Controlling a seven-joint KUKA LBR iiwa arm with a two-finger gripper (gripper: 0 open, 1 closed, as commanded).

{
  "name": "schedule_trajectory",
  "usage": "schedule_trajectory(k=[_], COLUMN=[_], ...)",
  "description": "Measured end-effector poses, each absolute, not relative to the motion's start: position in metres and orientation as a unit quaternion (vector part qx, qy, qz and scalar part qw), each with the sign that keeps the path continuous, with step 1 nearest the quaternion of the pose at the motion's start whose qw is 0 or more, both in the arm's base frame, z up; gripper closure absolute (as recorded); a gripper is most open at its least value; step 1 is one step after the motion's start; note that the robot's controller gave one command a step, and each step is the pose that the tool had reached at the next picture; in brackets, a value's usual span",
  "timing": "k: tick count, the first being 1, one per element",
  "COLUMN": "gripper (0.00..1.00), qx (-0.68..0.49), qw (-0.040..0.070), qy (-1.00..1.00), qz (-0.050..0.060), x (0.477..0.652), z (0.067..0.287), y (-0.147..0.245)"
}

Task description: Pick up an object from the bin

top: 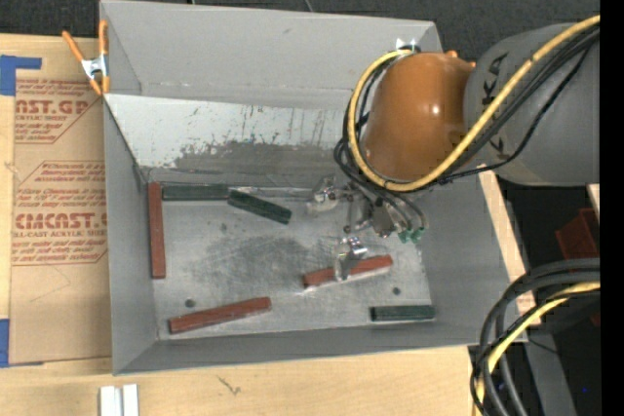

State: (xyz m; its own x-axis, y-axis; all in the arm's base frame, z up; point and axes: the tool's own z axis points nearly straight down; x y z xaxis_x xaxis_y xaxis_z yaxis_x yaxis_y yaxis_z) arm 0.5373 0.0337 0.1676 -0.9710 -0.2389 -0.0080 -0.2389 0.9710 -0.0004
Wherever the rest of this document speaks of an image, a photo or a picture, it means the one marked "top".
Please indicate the dark green flat block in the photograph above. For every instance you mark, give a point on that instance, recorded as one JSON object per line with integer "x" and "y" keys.
{"x": 195, "y": 192}
{"x": 261, "y": 207}
{"x": 402, "y": 313}

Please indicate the grey metal bin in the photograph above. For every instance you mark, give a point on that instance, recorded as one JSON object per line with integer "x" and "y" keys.
{"x": 273, "y": 253}

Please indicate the brown cardboard board red print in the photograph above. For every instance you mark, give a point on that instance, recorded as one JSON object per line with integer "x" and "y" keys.
{"x": 58, "y": 209}

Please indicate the red-brown flat block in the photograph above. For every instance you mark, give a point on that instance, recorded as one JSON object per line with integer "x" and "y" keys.
{"x": 157, "y": 234}
{"x": 319, "y": 276}
{"x": 219, "y": 314}

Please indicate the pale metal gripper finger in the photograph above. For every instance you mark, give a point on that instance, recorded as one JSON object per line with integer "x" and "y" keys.
{"x": 323, "y": 197}
{"x": 351, "y": 253}

